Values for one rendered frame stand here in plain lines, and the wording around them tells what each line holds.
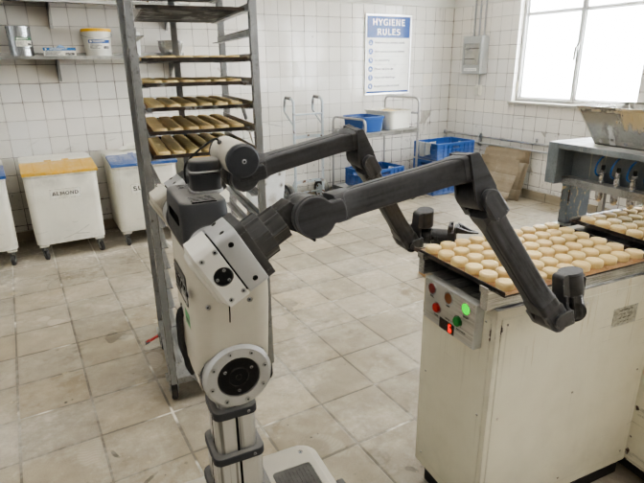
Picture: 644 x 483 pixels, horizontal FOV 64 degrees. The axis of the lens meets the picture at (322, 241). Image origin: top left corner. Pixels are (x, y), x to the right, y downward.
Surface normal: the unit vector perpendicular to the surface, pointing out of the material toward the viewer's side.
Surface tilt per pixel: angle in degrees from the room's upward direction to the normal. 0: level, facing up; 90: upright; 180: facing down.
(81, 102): 90
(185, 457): 0
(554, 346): 90
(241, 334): 101
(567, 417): 90
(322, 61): 90
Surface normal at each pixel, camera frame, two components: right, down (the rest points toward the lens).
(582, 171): -0.91, 0.14
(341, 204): 0.36, 0.18
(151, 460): -0.01, -0.95
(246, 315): 0.42, 0.46
